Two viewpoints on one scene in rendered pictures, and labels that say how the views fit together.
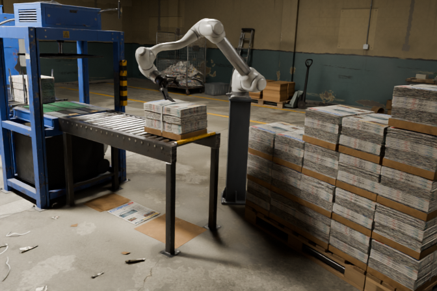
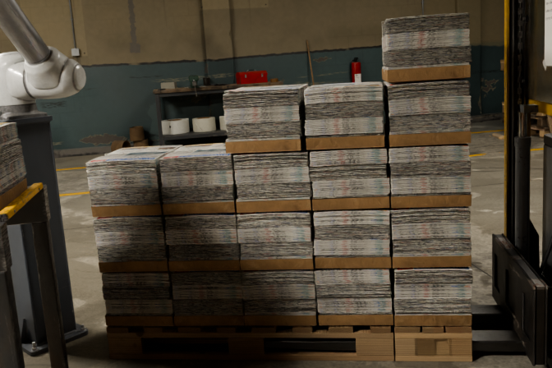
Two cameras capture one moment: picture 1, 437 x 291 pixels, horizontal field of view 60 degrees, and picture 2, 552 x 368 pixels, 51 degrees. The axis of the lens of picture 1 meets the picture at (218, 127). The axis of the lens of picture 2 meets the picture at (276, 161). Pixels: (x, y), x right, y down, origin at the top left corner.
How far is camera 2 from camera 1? 1.27 m
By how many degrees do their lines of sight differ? 45
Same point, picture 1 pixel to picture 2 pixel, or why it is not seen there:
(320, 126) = (261, 117)
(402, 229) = (439, 233)
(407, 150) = (425, 111)
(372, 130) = (363, 97)
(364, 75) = (84, 97)
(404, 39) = (129, 36)
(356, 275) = (378, 339)
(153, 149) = not seen: outside the picture
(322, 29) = not seen: outside the picture
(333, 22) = not seen: hidden behind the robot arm
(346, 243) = (351, 296)
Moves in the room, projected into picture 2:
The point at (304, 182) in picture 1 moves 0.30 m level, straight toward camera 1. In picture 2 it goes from (247, 227) to (290, 245)
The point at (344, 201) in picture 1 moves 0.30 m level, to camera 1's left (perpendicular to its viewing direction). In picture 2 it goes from (333, 229) to (278, 250)
